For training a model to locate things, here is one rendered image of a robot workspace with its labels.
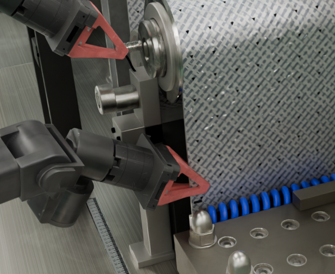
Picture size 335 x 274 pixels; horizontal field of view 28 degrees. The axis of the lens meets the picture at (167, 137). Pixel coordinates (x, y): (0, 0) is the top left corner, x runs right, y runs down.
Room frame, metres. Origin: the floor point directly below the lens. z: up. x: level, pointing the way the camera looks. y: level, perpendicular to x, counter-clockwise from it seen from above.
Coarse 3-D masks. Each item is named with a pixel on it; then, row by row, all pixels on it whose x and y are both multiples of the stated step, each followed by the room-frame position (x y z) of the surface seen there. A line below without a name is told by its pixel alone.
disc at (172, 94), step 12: (156, 0) 0.83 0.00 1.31; (144, 12) 0.90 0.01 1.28; (168, 12) 0.79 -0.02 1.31; (168, 24) 0.79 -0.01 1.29; (180, 48) 0.77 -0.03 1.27; (180, 60) 0.77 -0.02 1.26; (180, 72) 0.77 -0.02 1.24; (180, 84) 0.77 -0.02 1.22; (168, 96) 0.82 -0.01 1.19; (180, 96) 0.79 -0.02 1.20
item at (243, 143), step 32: (224, 96) 0.79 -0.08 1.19; (256, 96) 0.80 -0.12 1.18; (288, 96) 0.82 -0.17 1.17; (320, 96) 0.83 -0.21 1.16; (192, 128) 0.78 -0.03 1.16; (224, 128) 0.79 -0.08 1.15; (256, 128) 0.80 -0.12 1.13; (288, 128) 0.82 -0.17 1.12; (320, 128) 0.83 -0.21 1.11; (192, 160) 0.78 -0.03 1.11; (224, 160) 0.79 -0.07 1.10; (256, 160) 0.80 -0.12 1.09; (288, 160) 0.82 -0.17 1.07; (320, 160) 0.83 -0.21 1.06; (224, 192) 0.79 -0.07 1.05; (256, 192) 0.80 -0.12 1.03
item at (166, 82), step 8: (152, 8) 0.84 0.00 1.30; (144, 16) 0.88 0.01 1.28; (152, 16) 0.84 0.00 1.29; (160, 16) 0.81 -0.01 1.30; (160, 24) 0.81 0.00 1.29; (168, 32) 0.79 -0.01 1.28; (168, 40) 0.79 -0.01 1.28; (168, 48) 0.79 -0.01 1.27; (168, 56) 0.79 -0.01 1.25; (168, 64) 0.79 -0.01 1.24; (168, 72) 0.79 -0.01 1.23; (160, 80) 0.83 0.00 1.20; (168, 80) 0.80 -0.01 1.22; (168, 88) 0.80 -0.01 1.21
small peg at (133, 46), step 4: (136, 40) 0.85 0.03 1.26; (140, 40) 0.85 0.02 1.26; (124, 44) 0.84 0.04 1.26; (128, 44) 0.84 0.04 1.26; (132, 44) 0.84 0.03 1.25; (136, 44) 0.84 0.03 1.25; (140, 44) 0.84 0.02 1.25; (128, 48) 0.84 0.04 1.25; (132, 48) 0.84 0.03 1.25; (136, 48) 0.84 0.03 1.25; (140, 48) 0.84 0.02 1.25; (128, 52) 0.84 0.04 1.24
